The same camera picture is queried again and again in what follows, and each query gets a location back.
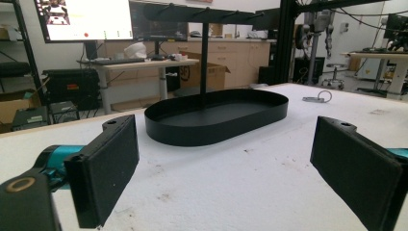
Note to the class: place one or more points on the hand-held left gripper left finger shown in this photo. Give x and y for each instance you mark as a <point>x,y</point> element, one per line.
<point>102,173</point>

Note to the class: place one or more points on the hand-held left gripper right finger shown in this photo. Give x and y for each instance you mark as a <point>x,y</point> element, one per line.
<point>359,166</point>

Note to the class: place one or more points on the black jewelry stand with tray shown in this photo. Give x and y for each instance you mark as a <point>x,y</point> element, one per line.
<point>218,112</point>

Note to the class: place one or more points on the black equipment case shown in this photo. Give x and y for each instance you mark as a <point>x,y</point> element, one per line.
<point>72,86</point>

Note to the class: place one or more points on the metal stool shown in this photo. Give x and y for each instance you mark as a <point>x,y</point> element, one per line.
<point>334,75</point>

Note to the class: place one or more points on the wooden side table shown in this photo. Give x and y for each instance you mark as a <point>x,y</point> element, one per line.
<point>381,64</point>

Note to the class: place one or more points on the wooden standing desk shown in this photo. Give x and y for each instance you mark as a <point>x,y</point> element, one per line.
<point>141,69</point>

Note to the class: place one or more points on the black keyboard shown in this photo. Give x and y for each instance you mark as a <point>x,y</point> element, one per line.
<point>117,61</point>

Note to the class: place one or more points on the white crumpled bag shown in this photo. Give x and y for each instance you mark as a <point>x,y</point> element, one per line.
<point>135,50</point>

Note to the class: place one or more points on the cardboard box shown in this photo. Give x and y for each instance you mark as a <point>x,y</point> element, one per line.
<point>213,75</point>

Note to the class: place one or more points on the black metal shelf rack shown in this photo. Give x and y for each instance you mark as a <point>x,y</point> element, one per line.
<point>22,48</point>

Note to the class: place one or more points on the large computer monitor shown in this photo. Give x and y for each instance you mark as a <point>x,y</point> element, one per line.
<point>84,19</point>

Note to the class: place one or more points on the wooden cabinet row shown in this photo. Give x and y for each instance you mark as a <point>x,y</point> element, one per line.
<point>243,61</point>

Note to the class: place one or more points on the dark computer monitor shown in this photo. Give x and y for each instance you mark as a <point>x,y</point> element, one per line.
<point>158,22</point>

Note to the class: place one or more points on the black metal frame post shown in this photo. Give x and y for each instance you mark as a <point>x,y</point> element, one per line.
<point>285,41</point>

